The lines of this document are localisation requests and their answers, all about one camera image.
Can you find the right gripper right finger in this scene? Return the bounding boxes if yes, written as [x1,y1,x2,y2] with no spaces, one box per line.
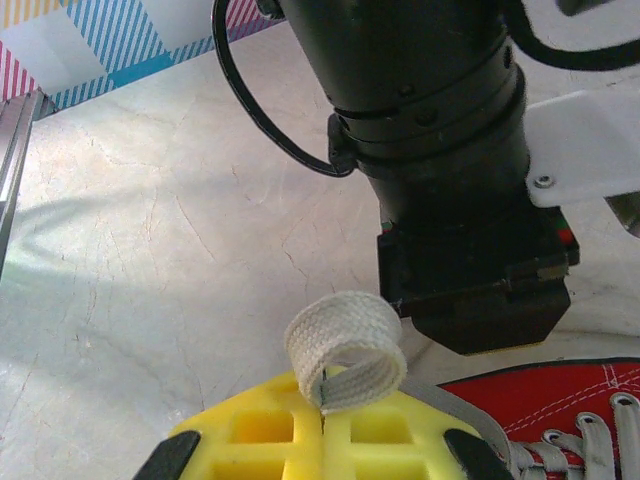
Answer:
[322,389,516,480]

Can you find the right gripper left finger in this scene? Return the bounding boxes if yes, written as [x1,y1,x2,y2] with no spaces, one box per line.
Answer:
[132,372,325,480]

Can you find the red sneaker with white laces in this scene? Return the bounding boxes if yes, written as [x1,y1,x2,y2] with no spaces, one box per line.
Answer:
[283,290,640,480]

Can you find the red canvas sneaker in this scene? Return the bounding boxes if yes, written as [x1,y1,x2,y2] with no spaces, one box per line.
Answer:
[434,357,640,480]

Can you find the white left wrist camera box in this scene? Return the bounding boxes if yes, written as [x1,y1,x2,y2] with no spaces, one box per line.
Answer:
[519,89,640,237]

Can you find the thin black left gripper cable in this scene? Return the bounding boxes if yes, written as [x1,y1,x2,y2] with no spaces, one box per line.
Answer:
[211,0,357,180]

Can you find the aluminium left side rail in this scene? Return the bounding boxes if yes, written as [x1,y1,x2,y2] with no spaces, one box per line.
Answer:
[0,89,47,281]

